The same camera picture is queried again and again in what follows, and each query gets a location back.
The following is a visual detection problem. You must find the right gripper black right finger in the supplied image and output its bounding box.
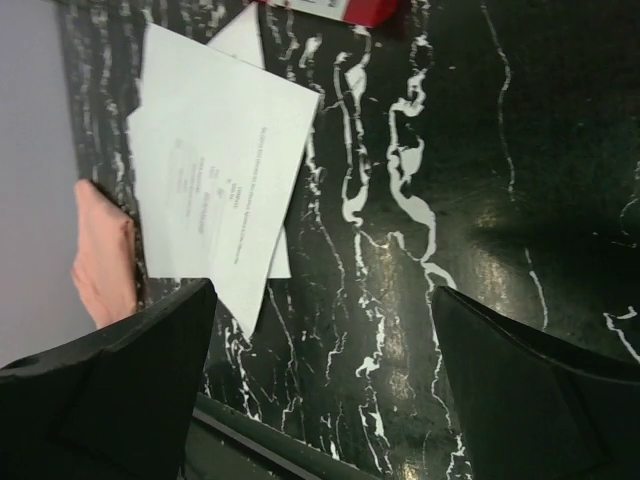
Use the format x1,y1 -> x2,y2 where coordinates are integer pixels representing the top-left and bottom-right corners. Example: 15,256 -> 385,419
432,287 -> 639,479

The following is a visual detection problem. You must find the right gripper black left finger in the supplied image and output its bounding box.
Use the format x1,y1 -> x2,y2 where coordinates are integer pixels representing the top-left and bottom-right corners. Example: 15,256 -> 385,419
1,279 -> 217,479

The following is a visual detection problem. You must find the white printed top paper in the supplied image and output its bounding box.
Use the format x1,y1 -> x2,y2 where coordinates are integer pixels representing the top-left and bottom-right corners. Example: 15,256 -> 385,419
128,24 -> 319,336

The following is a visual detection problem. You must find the red plastic folder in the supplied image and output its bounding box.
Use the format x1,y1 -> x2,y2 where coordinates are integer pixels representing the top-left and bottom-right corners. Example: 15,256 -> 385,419
260,0 -> 401,27

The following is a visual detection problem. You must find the pink folded cloth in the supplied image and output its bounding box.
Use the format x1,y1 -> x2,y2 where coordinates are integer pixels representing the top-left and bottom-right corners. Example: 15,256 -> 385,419
71,179 -> 137,329

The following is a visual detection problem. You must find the white lower paper sheet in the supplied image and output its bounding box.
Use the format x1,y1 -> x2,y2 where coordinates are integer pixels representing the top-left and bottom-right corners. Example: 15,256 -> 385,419
208,3 -> 291,279

